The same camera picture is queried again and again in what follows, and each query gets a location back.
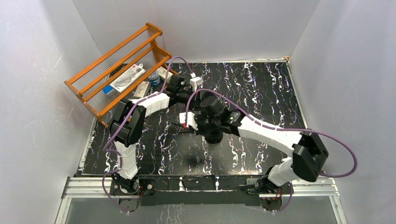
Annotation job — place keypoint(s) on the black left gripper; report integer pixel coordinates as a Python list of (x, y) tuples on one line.
[(184, 85)]

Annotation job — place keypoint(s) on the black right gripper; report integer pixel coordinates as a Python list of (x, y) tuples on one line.
[(198, 117)]

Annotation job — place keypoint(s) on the black mesh shoe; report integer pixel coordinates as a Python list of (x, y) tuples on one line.
[(208, 118)]

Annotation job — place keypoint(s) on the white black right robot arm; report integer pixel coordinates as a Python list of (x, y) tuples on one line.
[(306, 153)]

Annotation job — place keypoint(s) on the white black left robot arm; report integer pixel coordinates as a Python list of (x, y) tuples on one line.
[(128, 123)]

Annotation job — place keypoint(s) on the small green white box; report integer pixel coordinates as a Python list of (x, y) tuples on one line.
[(162, 73)]

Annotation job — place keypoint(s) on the blue tape roll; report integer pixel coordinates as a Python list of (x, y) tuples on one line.
[(154, 78)]

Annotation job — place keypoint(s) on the beige rectangular box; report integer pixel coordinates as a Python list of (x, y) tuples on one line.
[(142, 89)]

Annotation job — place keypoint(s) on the white ruler set package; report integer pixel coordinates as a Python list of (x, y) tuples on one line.
[(123, 81)]

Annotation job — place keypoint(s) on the blue eraser block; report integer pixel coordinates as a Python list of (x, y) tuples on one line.
[(109, 91)]

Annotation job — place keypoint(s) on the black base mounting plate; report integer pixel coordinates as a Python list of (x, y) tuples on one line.
[(254, 185)]

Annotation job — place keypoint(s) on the orange wooden shelf rack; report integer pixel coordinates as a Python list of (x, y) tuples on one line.
[(140, 48)]

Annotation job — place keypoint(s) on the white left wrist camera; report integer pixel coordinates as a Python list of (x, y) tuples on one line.
[(195, 81)]

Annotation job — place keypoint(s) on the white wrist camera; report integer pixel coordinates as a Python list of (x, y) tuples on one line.
[(195, 81), (186, 119)]

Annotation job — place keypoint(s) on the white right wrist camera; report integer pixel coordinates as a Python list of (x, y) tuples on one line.
[(186, 119)]

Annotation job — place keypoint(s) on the aluminium frame rail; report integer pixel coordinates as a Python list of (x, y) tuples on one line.
[(97, 187)]

